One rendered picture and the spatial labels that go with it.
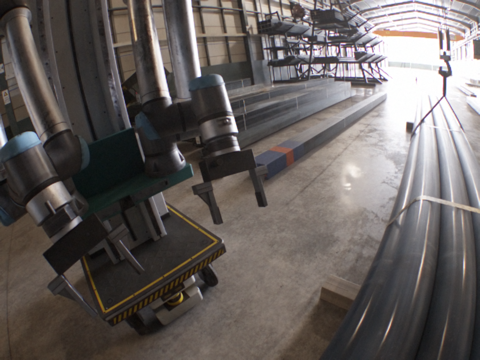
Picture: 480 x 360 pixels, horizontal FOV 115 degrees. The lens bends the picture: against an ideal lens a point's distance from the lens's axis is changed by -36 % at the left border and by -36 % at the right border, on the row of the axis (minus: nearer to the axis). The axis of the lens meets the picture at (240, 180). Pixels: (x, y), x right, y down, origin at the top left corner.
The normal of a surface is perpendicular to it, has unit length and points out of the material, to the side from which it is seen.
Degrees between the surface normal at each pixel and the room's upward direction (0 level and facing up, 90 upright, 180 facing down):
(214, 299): 0
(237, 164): 67
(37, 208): 73
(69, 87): 90
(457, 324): 4
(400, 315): 4
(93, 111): 90
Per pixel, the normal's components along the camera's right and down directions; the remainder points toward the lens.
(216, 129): -0.08, 0.07
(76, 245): 0.64, -0.18
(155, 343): -0.15, -0.88
